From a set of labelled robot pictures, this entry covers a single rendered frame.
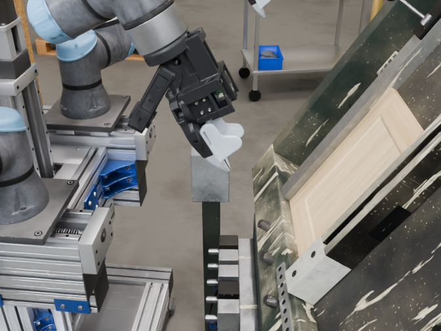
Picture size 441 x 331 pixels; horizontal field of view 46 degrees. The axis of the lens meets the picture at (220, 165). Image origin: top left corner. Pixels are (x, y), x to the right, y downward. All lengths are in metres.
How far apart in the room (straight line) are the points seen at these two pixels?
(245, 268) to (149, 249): 1.25
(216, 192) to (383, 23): 0.70
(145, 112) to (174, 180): 2.40
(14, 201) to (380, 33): 1.03
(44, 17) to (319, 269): 0.71
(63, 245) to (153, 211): 1.71
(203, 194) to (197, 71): 0.97
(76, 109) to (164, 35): 0.93
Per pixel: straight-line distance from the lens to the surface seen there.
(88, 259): 1.20
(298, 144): 1.62
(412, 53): 1.30
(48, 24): 0.74
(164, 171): 3.22
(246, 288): 1.39
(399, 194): 1.01
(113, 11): 0.70
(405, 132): 1.16
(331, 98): 1.57
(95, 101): 1.58
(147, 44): 0.68
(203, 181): 1.61
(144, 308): 2.08
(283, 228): 1.32
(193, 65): 0.70
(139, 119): 0.74
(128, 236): 2.74
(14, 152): 1.13
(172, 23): 0.68
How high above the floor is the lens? 1.73
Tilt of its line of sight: 32 degrees down
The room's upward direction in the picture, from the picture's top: straight up
